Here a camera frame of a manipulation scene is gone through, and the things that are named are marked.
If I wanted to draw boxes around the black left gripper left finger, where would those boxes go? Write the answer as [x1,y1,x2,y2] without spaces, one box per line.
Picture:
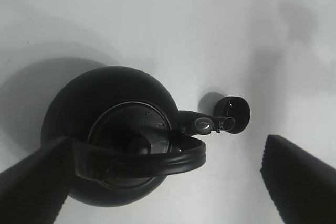
[1,137,74,224]

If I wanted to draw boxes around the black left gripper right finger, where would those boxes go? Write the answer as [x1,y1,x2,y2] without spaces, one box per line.
[260,135,335,223]

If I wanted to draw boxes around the small black teacup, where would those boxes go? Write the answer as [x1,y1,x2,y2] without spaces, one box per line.
[213,96,250,134]

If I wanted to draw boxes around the black round teapot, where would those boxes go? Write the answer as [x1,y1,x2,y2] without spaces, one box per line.
[40,66,235,207]

